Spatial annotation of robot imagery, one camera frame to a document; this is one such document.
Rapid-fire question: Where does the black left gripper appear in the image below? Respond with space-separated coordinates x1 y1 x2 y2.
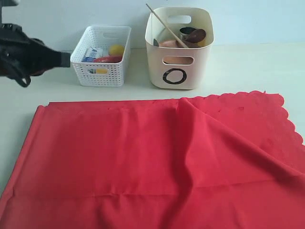
0 23 71 79

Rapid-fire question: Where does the blue white milk carton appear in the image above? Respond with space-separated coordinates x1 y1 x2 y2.
82 47 104 62

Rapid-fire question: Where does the yellow cheese wedge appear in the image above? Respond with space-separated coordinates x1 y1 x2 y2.
95 69 108 74

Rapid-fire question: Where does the yellow lemon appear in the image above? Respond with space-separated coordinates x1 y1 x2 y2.
109 44 125 56

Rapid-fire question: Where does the red sausage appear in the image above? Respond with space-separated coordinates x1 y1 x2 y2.
93 55 122 63

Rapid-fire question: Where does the steel table knife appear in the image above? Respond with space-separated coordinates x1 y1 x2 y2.
153 39 159 47

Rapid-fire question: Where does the wooden chopstick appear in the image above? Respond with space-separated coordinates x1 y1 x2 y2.
145 3 189 49

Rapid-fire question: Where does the brown wooden plate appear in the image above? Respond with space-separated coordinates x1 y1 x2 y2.
158 40 199 65

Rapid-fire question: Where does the shiny steel cup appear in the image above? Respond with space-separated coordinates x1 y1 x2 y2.
179 27 197 41

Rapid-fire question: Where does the brown wooden spoon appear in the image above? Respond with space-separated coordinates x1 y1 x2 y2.
185 29 206 43

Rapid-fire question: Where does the red scalloped table cloth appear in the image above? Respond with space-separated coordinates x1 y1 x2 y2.
0 91 305 229

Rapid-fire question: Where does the white perforated plastic basket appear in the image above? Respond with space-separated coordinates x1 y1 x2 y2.
70 25 131 87

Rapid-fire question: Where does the cream plastic bin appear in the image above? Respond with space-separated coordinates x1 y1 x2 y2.
145 7 214 90

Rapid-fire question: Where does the black wrist camera on left gripper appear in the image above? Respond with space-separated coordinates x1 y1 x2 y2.
0 0 20 23

